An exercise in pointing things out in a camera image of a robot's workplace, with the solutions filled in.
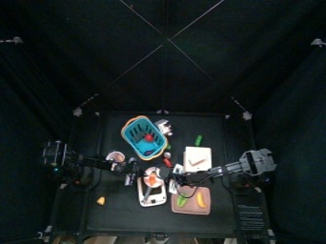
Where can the orange toy carrot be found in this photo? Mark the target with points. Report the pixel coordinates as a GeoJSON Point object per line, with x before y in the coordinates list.
{"type": "Point", "coordinates": [152, 180]}

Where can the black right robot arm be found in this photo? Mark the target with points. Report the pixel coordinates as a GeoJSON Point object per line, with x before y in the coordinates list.
{"type": "Point", "coordinates": [239, 165]}

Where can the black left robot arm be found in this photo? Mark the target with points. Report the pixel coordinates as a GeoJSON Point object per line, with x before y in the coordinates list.
{"type": "Point", "coordinates": [85, 160]}

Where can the red toy chili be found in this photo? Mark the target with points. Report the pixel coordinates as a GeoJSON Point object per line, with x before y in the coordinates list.
{"type": "Point", "coordinates": [168, 162]}

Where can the white round plate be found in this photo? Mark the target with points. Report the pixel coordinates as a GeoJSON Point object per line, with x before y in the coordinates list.
{"type": "Point", "coordinates": [158, 183]}

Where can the green toy leaf vegetable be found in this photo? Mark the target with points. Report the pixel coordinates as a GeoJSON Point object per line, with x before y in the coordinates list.
{"type": "Point", "coordinates": [181, 201]}

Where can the white cutting board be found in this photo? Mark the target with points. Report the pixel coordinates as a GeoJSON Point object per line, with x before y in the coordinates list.
{"type": "Point", "coordinates": [158, 198]}

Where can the small white red toy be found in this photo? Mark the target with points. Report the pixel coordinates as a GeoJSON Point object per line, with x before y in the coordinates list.
{"type": "Point", "coordinates": [168, 155]}

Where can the white box orange mark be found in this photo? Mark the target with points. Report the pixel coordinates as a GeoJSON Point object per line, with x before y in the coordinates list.
{"type": "Point", "coordinates": [199, 157]}

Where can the yellow toy banana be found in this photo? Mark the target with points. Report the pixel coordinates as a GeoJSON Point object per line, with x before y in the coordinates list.
{"type": "Point", "coordinates": [201, 201]}

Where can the small green toy piece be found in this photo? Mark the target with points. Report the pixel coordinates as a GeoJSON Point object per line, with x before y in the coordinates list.
{"type": "Point", "coordinates": [169, 146]}

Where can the pink tray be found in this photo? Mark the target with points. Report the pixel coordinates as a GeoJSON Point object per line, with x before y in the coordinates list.
{"type": "Point", "coordinates": [193, 208]}

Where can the red toy fruit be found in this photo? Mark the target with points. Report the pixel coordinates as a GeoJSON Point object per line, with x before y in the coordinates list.
{"type": "Point", "coordinates": [149, 137]}

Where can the teal basket orange rim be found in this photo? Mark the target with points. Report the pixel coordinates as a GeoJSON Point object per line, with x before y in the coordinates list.
{"type": "Point", "coordinates": [136, 135]}

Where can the small yellow toy piece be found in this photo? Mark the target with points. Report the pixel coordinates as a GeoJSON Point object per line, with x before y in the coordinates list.
{"type": "Point", "coordinates": [101, 200]}

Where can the white grey toy appliance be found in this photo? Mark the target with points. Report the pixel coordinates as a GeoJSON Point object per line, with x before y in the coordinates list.
{"type": "Point", "coordinates": [164, 126]}

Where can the grey frame bracket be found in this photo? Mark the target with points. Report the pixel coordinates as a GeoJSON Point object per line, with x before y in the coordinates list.
{"type": "Point", "coordinates": [317, 42]}
{"type": "Point", "coordinates": [77, 111]}
{"type": "Point", "coordinates": [162, 111]}
{"type": "Point", "coordinates": [17, 40]}
{"type": "Point", "coordinates": [247, 115]}

